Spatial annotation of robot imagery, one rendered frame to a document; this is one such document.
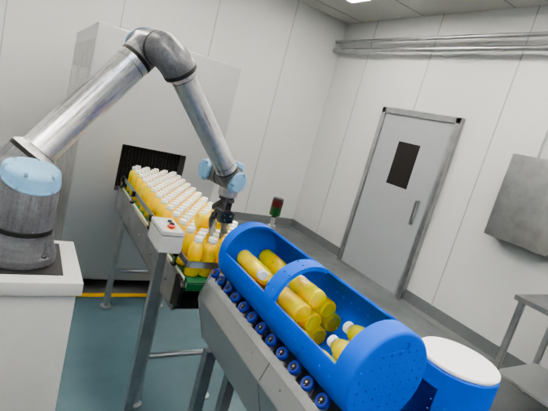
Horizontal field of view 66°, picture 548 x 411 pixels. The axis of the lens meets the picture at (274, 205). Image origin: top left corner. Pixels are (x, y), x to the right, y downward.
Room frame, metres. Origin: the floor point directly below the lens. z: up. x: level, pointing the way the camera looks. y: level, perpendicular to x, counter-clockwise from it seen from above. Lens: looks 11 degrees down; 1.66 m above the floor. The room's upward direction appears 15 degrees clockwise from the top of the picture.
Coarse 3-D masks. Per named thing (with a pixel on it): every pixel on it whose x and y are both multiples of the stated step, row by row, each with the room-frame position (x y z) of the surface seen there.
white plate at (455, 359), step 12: (432, 348) 1.41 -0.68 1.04; (444, 348) 1.43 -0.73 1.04; (456, 348) 1.46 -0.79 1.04; (468, 348) 1.49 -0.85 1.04; (432, 360) 1.32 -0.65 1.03; (444, 360) 1.34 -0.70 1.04; (456, 360) 1.36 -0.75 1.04; (468, 360) 1.38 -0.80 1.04; (480, 360) 1.41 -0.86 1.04; (456, 372) 1.28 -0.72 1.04; (468, 372) 1.30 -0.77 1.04; (480, 372) 1.32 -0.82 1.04; (492, 372) 1.35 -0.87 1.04; (480, 384) 1.25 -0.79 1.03; (492, 384) 1.27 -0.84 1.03
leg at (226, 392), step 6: (222, 384) 1.78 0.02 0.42; (228, 384) 1.75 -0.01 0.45; (222, 390) 1.77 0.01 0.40; (228, 390) 1.75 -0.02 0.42; (222, 396) 1.75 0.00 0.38; (228, 396) 1.76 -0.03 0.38; (222, 402) 1.75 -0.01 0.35; (228, 402) 1.76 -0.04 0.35; (216, 408) 1.77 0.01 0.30; (222, 408) 1.75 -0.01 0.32; (228, 408) 1.77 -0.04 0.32
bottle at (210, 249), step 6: (204, 246) 1.84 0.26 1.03; (210, 246) 1.82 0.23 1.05; (216, 246) 1.84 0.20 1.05; (204, 252) 1.82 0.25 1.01; (210, 252) 1.81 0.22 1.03; (216, 252) 1.83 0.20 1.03; (204, 258) 1.82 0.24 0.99; (210, 258) 1.82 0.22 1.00; (204, 270) 1.81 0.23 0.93; (210, 270) 1.83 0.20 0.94; (204, 276) 1.81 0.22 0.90
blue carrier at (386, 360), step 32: (256, 224) 1.70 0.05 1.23; (224, 256) 1.62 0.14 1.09; (256, 256) 1.76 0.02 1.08; (288, 256) 1.73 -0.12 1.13; (256, 288) 1.37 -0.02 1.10; (320, 288) 1.52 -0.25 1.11; (352, 288) 1.27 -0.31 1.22; (288, 320) 1.19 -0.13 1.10; (352, 320) 1.35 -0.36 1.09; (384, 320) 1.06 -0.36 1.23; (320, 352) 1.05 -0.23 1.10; (352, 352) 0.98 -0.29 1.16; (384, 352) 0.98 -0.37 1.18; (416, 352) 1.05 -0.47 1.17; (320, 384) 1.05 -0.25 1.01; (352, 384) 0.94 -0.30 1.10; (384, 384) 1.01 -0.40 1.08; (416, 384) 1.08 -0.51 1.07
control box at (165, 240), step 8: (152, 216) 1.87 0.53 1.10; (152, 224) 1.84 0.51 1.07; (160, 224) 1.78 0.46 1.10; (176, 224) 1.84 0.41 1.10; (152, 232) 1.81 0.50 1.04; (160, 232) 1.73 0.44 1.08; (168, 232) 1.72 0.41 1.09; (176, 232) 1.74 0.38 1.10; (152, 240) 1.79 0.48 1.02; (160, 240) 1.71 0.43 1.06; (168, 240) 1.72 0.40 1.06; (176, 240) 1.74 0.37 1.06; (160, 248) 1.71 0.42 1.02; (168, 248) 1.73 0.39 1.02; (176, 248) 1.75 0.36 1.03
